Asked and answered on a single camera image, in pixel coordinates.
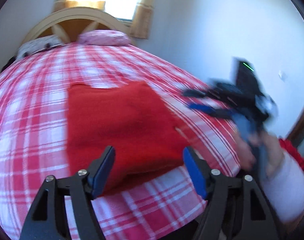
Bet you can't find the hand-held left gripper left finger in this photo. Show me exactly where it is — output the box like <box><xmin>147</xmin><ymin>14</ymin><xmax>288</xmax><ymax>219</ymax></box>
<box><xmin>20</xmin><ymin>145</ymin><xmax>116</xmax><ymax>240</ymax></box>

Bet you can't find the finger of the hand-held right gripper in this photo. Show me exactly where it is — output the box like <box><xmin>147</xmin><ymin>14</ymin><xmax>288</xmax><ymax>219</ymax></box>
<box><xmin>188</xmin><ymin>103</ymin><xmax>235</xmax><ymax>119</ymax></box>
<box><xmin>183</xmin><ymin>88</ymin><xmax>231</xmax><ymax>103</ymax></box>

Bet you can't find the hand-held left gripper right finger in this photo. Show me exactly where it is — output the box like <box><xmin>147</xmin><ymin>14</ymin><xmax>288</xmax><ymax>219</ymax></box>
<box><xmin>182</xmin><ymin>146</ymin><xmax>275</xmax><ymax>240</ymax></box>

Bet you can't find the red knitted sweater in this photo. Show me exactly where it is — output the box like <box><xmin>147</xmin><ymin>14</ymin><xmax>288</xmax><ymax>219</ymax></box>
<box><xmin>67</xmin><ymin>81</ymin><xmax>192</xmax><ymax>197</ymax></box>

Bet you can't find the person's right forearm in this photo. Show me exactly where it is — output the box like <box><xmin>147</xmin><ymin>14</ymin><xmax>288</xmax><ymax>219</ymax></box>
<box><xmin>260</xmin><ymin>152</ymin><xmax>304</xmax><ymax>224</ymax></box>

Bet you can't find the person's right hand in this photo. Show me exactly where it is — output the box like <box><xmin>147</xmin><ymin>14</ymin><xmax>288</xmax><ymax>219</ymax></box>
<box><xmin>234</xmin><ymin>131</ymin><xmax>285</xmax><ymax>178</ymax></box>

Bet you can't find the red ruffled cloth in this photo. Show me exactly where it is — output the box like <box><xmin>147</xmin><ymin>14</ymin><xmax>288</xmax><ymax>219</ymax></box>
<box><xmin>278</xmin><ymin>137</ymin><xmax>304</xmax><ymax>168</ymax></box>

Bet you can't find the bed with red plaid cover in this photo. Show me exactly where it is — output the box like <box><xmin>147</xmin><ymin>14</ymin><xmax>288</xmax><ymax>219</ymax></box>
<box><xmin>0</xmin><ymin>42</ymin><xmax>245</xmax><ymax>240</ymax></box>

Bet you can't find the pink pillow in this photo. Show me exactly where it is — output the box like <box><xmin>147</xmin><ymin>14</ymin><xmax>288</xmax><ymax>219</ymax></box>
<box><xmin>78</xmin><ymin>29</ymin><xmax>132</xmax><ymax>46</ymax></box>

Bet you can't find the window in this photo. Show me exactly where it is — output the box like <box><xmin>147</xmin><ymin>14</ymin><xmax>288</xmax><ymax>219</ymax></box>
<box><xmin>75</xmin><ymin>0</ymin><xmax>147</xmax><ymax>27</ymax></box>

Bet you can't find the white patterned pillow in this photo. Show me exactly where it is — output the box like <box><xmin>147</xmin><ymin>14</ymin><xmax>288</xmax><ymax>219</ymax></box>
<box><xmin>16</xmin><ymin>34</ymin><xmax>65</xmax><ymax>58</ymax></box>

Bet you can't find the black object beside bed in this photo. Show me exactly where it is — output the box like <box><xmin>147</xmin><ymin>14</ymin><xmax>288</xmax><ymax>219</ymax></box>
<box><xmin>1</xmin><ymin>56</ymin><xmax>16</xmax><ymax>72</ymax></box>

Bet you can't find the cream wooden headboard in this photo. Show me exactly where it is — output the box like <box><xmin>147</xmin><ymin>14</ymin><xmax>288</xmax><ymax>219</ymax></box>
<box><xmin>22</xmin><ymin>7</ymin><xmax>136</xmax><ymax>46</ymax></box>

